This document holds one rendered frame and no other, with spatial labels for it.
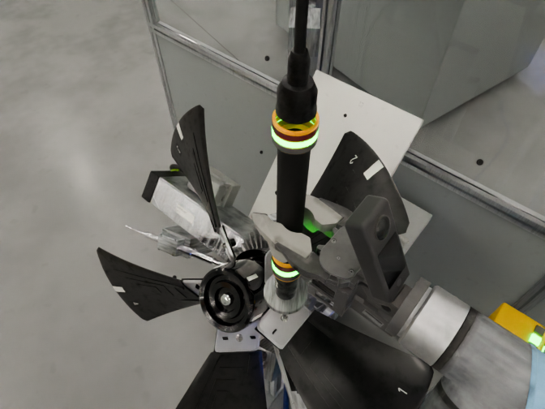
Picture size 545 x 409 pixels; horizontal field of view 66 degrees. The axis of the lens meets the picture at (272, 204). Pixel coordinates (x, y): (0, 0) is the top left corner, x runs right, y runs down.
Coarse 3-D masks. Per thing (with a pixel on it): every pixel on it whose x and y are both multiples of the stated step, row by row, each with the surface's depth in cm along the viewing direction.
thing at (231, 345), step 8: (248, 328) 81; (224, 336) 80; (232, 336) 80; (248, 336) 82; (256, 336) 82; (216, 344) 80; (224, 344) 80; (232, 344) 81; (240, 344) 81; (248, 344) 82; (256, 344) 83
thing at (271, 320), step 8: (272, 312) 76; (296, 312) 76; (304, 312) 76; (264, 320) 75; (272, 320) 75; (280, 320) 75; (288, 320) 75; (296, 320) 76; (304, 320) 76; (264, 328) 74; (272, 328) 74; (280, 328) 74; (288, 328) 75; (296, 328) 75; (272, 336) 74; (280, 336) 74; (288, 336) 74; (280, 344) 73
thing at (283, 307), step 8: (272, 280) 67; (264, 288) 66; (272, 288) 66; (304, 288) 66; (264, 296) 65; (272, 296) 65; (296, 296) 65; (304, 296) 65; (272, 304) 64; (280, 304) 64; (288, 304) 64; (296, 304) 64; (304, 304) 66; (280, 312) 64; (288, 312) 64
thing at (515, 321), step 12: (492, 312) 94; (504, 312) 88; (516, 312) 88; (504, 324) 87; (516, 324) 87; (528, 324) 87; (540, 324) 87; (528, 336) 85; (540, 336) 85; (540, 348) 84
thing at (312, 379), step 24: (312, 312) 76; (312, 336) 74; (336, 336) 74; (360, 336) 74; (288, 360) 71; (312, 360) 71; (336, 360) 71; (360, 360) 72; (384, 360) 71; (408, 360) 71; (312, 384) 70; (336, 384) 70; (360, 384) 70; (384, 384) 70; (408, 384) 69; (312, 408) 69; (336, 408) 69; (360, 408) 68; (384, 408) 68; (408, 408) 68
